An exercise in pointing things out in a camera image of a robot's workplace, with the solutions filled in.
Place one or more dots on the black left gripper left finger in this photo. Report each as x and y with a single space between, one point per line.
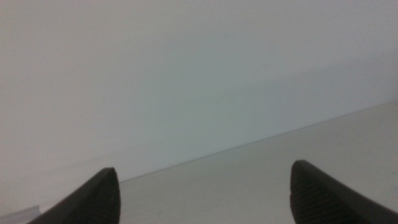
96 202

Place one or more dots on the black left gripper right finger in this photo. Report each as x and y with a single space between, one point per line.
317 202

